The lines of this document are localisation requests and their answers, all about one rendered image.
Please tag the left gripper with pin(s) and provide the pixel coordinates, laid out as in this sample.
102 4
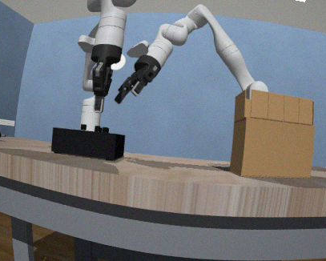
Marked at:
146 65

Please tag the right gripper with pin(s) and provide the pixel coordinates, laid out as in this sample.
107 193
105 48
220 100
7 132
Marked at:
104 55

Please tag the black lighting desk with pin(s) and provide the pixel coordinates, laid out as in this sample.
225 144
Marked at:
82 142

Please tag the brown cardboard box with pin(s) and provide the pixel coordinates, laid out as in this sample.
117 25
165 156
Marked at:
278 148

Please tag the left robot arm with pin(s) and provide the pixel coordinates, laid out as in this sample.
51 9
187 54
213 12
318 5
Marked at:
176 34

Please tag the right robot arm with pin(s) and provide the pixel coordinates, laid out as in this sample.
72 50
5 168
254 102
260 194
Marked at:
110 30

